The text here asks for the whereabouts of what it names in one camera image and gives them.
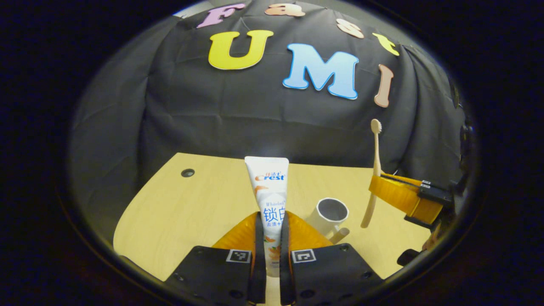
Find white cup with wooden handle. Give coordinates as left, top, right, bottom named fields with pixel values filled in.
left=304, top=198, right=350, bottom=245

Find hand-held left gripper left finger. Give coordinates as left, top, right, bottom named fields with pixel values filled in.
left=164, top=211, right=267, bottom=306

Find beige toothbrush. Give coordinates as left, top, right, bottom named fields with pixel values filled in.
left=360, top=119, right=383, bottom=229

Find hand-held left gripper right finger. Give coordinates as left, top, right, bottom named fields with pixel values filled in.
left=278, top=211, right=385, bottom=306

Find black backdrop cloth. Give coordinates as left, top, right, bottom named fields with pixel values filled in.
left=68, top=0, right=468, bottom=247

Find white toothpaste tube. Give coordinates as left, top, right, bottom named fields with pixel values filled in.
left=244, top=156, right=289, bottom=278

